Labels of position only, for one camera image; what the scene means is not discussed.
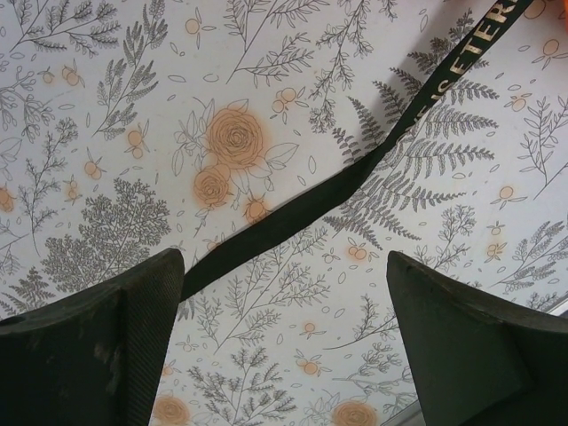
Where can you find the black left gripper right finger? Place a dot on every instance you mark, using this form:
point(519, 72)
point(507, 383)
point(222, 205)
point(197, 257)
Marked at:
point(479, 368)

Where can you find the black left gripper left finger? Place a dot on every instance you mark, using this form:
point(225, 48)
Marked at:
point(80, 355)

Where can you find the black ribbon with gold print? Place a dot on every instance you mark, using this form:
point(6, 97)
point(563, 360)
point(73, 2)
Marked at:
point(310, 208)

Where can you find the floral patterned tablecloth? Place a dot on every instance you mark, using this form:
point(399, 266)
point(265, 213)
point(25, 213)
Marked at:
point(133, 89)

